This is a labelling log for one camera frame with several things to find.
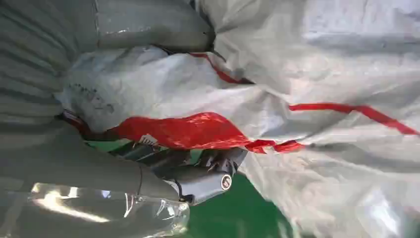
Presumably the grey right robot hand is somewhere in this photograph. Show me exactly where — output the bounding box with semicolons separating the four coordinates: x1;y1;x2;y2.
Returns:
0;0;249;238

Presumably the ribbed grey right arm sleeve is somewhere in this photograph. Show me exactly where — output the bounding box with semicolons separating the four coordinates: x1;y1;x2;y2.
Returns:
0;0;99;134

